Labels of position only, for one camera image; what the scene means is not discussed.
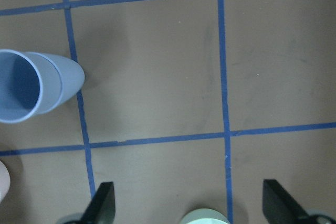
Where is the blue cup standing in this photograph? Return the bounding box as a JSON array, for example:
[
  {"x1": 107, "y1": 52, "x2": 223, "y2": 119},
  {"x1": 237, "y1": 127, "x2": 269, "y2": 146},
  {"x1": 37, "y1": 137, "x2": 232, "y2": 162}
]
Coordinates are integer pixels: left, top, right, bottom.
[{"x1": 43, "y1": 54, "x2": 85, "y2": 107}]

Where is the blue cup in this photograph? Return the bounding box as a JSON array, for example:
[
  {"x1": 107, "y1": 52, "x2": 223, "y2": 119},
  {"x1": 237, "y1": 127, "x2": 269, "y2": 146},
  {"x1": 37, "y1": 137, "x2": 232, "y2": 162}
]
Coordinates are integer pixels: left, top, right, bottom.
[
  {"x1": 43, "y1": 54, "x2": 85, "y2": 107},
  {"x1": 1, "y1": 49, "x2": 62, "y2": 124}
]

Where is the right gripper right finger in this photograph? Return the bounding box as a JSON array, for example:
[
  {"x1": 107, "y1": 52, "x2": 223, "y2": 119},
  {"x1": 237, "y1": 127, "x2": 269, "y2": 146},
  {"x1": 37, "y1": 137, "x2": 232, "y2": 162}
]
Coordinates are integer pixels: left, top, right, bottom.
[{"x1": 262, "y1": 179, "x2": 312, "y2": 223}]

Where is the green bowl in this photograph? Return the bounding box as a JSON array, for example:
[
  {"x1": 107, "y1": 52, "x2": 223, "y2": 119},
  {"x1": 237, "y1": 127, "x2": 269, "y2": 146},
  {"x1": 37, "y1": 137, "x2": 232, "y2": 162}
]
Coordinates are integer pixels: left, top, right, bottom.
[{"x1": 179, "y1": 208, "x2": 229, "y2": 224}]

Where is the pink bowl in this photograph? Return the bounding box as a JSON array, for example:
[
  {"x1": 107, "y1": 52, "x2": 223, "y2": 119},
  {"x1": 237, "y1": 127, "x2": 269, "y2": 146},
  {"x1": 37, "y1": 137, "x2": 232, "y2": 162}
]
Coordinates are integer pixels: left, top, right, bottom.
[{"x1": 0, "y1": 161, "x2": 11, "y2": 201}]

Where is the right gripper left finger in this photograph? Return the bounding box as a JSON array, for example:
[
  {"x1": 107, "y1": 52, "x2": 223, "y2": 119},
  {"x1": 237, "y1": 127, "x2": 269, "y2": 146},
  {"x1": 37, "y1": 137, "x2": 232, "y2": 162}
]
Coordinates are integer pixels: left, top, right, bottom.
[{"x1": 80, "y1": 182, "x2": 116, "y2": 223}]

